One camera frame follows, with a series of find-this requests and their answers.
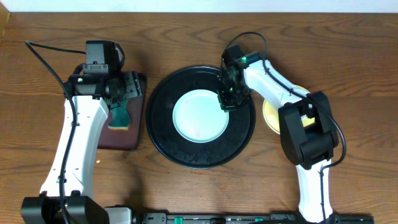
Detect green sponge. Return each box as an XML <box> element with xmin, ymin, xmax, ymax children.
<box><xmin>108</xmin><ymin>100</ymin><xmax>131</xmax><ymax>131</ymax></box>

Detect light blue plate top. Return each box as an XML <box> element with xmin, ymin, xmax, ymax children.
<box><xmin>172</xmin><ymin>89</ymin><xmax>229</xmax><ymax>143</ymax></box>

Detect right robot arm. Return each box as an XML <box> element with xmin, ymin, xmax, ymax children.
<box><xmin>217</xmin><ymin>45</ymin><xmax>338</xmax><ymax>223</ymax></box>

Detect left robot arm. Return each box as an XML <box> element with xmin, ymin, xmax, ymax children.
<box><xmin>21</xmin><ymin>70</ymin><xmax>146</xmax><ymax>223</ymax></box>

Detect round black tray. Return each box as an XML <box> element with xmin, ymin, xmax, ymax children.
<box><xmin>146</xmin><ymin>66</ymin><xmax>256</xmax><ymax>169</ymax></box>

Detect rectangular black tray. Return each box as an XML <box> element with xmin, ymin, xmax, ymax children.
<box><xmin>98</xmin><ymin>73</ymin><xmax>147</xmax><ymax>151</ymax></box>

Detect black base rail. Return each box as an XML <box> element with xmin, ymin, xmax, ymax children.
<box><xmin>105</xmin><ymin>205</ymin><xmax>376</xmax><ymax>224</ymax></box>

